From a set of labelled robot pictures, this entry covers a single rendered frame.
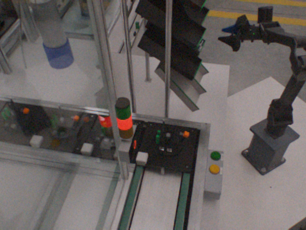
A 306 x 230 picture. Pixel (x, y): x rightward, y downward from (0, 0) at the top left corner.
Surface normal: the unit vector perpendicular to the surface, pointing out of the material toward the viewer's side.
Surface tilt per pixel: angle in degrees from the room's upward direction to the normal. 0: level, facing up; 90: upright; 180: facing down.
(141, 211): 0
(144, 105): 0
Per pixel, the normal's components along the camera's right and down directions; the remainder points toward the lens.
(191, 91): 0.64, -0.27
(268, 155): -0.25, 0.73
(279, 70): -0.03, -0.65
